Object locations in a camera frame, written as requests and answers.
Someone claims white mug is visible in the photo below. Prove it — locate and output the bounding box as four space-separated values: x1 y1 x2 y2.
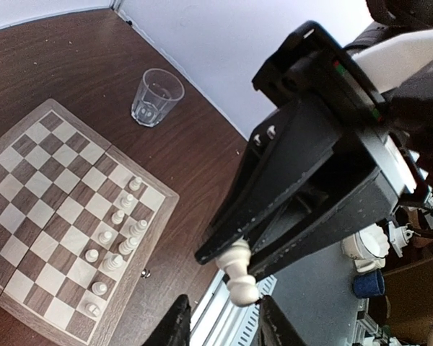
341 223 390 273

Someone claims white chess pawn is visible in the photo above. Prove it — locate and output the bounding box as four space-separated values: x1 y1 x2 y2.
216 239 260 307
119 194 134 209
84 249 99 263
98 231 113 244
111 210 125 225
128 177 143 191

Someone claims white chess king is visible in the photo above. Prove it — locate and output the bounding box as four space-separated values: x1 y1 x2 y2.
100 254 124 272

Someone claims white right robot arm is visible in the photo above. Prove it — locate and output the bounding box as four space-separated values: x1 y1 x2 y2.
195 1 433 280

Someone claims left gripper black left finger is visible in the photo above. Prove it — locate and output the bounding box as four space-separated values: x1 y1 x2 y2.
144 294 191 346

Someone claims white chess bishop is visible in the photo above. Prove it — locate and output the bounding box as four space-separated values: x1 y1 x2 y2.
128 219 148 237
91 282 108 296

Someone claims blue cup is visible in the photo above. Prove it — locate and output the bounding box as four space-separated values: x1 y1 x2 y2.
352 270 385 298

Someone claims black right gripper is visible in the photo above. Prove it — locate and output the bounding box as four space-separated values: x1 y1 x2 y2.
195 21 429 281

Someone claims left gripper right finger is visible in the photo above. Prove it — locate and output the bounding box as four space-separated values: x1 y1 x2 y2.
258 296 306 346

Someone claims white chess knight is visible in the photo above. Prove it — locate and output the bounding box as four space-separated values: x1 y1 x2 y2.
84 303 101 318

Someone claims wooden chess board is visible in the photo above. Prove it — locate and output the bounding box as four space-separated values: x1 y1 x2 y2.
0 99 179 345

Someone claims clear drinking glass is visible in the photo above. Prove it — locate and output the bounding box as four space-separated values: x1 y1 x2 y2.
131 68 185 128

